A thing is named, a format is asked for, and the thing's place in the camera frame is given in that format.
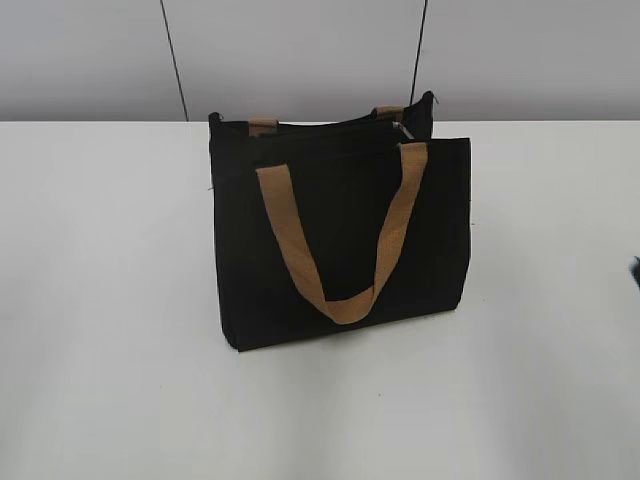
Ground black tote bag tan handles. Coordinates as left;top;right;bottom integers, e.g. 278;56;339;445
208;92;471;351

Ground metal zipper pull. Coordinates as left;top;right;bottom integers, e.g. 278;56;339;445
392;121;415;140

